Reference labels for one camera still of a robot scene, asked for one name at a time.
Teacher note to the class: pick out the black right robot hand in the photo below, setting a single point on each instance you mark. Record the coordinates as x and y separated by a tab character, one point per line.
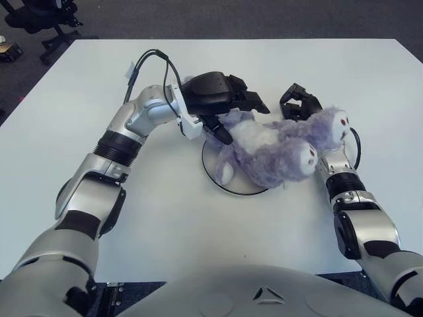
305	105

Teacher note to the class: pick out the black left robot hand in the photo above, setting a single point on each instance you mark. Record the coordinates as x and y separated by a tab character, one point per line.
208	92

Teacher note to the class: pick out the purple bunny plush doll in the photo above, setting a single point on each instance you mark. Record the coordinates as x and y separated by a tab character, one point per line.
264	155

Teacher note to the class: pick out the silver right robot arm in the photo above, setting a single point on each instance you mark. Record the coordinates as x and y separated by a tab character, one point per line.
363	224

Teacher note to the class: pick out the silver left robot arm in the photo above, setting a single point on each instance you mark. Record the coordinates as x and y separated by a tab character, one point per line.
82	188

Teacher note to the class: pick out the white plate with black rim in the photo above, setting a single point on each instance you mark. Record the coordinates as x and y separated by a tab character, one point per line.
209	155

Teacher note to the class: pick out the black office chair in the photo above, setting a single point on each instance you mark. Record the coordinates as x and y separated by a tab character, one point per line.
29	20

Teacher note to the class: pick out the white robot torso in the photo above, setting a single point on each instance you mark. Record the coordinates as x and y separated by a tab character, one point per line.
264	297

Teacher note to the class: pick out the small cardboard box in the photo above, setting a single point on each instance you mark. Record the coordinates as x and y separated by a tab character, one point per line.
10	51

